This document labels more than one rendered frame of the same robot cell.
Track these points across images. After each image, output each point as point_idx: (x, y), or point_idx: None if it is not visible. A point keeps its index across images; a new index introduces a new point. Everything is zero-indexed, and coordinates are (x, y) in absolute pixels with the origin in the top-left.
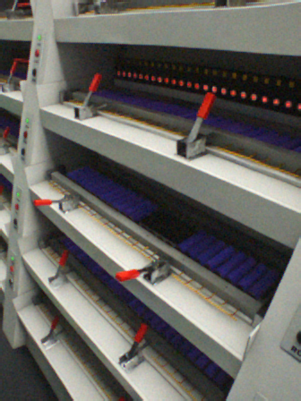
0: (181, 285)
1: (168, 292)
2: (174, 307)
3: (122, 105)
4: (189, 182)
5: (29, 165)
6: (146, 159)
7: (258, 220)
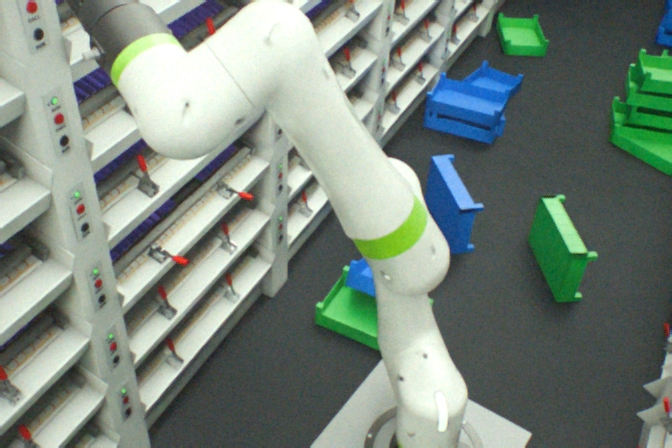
0: (230, 181)
1: (236, 187)
2: (246, 185)
3: (147, 156)
4: (232, 138)
5: (114, 294)
6: (213, 153)
7: (255, 119)
